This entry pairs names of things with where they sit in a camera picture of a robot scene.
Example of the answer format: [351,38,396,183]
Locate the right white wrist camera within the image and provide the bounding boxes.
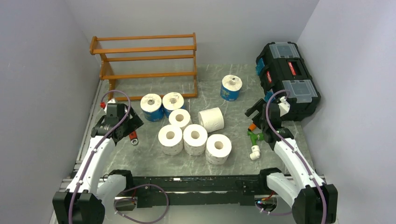
[278,97,290,117]

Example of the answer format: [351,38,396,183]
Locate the white roll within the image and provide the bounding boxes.
[158,125,184,155]
[205,134,232,165]
[183,124,208,156]
[169,109,192,131]

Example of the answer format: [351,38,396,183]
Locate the blue wrapped roll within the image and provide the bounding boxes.
[162,92,184,111]
[220,74,243,101]
[140,93,164,122]

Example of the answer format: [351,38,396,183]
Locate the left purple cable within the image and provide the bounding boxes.
[67,90,132,224]

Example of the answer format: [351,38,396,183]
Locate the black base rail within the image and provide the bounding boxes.
[116,174,272,208]

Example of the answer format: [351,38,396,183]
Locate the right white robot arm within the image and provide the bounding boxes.
[245,98,338,224]

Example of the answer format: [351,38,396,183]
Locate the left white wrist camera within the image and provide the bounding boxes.
[100,98,117,113]

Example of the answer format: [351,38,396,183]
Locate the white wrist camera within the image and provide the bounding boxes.
[278,97,290,117]
[100,98,117,113]

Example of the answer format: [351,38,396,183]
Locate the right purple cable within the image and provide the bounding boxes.
[265,90,328,224]

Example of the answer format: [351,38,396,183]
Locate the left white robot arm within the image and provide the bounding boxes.
[52,102,143,224]

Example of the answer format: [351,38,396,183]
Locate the white roll sideways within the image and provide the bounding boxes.
[198,107,225,133]

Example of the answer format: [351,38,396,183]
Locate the red handled tool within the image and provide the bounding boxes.
[129,131,139,146]

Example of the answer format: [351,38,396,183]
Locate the black plastic toolbox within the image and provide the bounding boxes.
[255,42,321,121]

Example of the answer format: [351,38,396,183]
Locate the green and white pipe fitting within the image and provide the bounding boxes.
[247,131,264,161]

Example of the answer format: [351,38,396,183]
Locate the orange wooden two-tier shelf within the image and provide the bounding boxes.
[89,33,198,98]

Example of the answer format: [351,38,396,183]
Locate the blue wrapped roll middle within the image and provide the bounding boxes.
[162,92,184,111]

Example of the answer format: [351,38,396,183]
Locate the blue wrapped roll far right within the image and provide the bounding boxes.
[220,74,243,101]

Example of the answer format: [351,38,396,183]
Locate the blue wrapped roll left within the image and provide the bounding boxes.
[140,93,164,122]

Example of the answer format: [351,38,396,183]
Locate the purple cable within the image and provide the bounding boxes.
[67,90,132,224]
[265,90,328,224]

